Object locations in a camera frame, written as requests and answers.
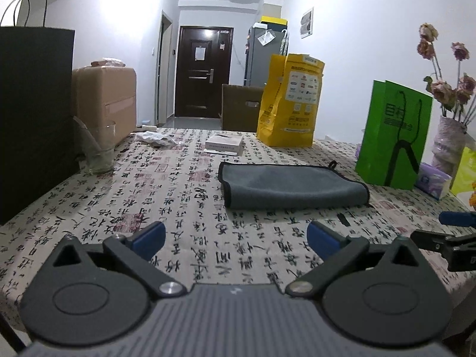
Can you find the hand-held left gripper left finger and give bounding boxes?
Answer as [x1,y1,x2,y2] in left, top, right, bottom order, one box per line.
[50,221,187,300]

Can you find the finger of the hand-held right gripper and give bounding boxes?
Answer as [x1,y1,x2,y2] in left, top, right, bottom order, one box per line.
[410,230,476,256]
[438,211,476,228]

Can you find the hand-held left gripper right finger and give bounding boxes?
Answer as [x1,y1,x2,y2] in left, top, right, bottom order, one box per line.
[285,221,429,300]

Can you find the grey towel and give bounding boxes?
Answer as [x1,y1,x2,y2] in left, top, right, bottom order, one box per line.
[217,160,371,211]

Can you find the yellow-green bag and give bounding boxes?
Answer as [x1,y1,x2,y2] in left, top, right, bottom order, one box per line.
[449,146,476,209]

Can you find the calligraphy printed tablecloth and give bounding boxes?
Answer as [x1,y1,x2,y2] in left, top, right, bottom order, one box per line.
[0,126,476,345]

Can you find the purple tissue pack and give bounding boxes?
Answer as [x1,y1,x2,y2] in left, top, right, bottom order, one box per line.
[414,162,454,199]

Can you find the patterned flower vase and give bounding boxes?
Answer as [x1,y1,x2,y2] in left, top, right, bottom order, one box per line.
[431,115,469,178]

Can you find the clear glass cup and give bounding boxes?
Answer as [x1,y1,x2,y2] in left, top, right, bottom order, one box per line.
[73,115,117,175]

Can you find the crumpled clear plastic wrap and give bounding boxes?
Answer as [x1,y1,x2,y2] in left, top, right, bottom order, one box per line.
[133,131,184,149]

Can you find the green paper bag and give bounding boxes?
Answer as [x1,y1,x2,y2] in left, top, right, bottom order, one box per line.
[355,79,434,191]

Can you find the small white flat box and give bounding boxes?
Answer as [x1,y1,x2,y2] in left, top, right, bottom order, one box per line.
[204,134,245,156]

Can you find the dried pink flowers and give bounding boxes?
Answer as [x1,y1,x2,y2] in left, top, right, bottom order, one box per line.
[416,22,476,124]

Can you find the yellow printed bag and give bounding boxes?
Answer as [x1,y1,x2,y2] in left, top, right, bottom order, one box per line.
[256,53,325,148]

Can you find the large brown cardboard box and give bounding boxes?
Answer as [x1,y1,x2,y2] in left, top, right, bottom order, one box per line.
[71,65,138,148]

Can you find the dark brown door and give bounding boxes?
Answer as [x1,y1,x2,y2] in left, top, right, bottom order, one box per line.
[174,26,234,119]

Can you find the black paper bag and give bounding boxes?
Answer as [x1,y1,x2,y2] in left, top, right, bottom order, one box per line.
[0,0,81,226]

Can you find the wrapped packet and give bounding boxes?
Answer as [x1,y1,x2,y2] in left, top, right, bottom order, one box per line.
[91,57,126,68]

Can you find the grey refrigerator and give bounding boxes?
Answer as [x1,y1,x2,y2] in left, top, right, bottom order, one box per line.
[243,24,289,88]

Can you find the yellow box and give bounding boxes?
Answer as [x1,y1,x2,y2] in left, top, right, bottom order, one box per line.
[260,15,288,31]

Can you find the brown cardboard box with handle hole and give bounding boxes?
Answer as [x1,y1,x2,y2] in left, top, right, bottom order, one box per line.
[220,84,266,133]

